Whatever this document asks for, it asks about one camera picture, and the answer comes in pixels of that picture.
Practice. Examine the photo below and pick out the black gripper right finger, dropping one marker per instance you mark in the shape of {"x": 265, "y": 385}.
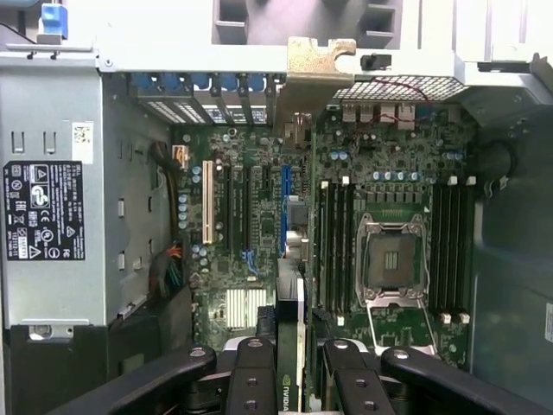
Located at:
{"x": 358, "y": 389}

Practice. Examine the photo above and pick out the silver chipset heatsink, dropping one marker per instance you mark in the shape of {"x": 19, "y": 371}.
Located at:
{"x": 246, "y": 308}

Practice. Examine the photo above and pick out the black expansion slot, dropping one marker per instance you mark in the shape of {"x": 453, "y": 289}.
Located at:
{"x": 247, "y": 207}
{"x": 228, "y": 207}

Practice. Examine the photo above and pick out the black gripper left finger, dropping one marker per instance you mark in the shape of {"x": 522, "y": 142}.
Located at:
{"x": 255, "y": 380}

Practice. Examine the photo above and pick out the green motherboard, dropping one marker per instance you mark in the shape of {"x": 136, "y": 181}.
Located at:
{"x": 250, "y": 194}

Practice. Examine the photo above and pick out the blue expansion slot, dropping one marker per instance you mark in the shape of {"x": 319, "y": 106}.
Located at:
{"x": 285, "y": 207}

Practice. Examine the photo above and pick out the metal socket cover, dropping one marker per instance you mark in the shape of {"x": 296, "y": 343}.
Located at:
{"x": 402, "y": 328}

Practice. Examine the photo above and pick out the grey power supply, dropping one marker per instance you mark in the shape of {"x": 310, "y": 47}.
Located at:
{"x": 52, "y": 129}

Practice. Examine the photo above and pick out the black open PC case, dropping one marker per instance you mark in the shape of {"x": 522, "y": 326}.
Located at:
{"x": 510, "y": 259}

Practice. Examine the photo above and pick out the CPU socket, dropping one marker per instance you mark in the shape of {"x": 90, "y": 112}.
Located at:
{"x": 393, "y": 259}

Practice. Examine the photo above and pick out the blue card retainer strip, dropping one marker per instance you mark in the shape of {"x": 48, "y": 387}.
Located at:
{"x": 198, "y": 81}

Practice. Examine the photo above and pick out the black fan shroud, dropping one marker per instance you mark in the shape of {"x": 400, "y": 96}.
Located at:
{"x": 65, "y": 359}

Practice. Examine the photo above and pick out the blue case latch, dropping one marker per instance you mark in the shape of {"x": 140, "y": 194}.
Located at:
{"x": 51, "y": 19}

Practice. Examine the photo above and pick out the white expansion slot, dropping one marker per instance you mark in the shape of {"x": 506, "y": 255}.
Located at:
{"x": 207, "y": 201}

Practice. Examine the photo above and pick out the black RAM slot row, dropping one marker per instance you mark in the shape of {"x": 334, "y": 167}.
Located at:
{"x": 451, "y": 246}
{"x": 341, "y": 246}

